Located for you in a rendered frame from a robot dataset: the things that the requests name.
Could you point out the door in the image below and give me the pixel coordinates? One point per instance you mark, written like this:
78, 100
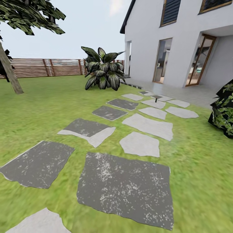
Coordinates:
201, 57

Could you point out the fixed window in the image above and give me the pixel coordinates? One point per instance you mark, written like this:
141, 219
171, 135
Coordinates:
162, 59

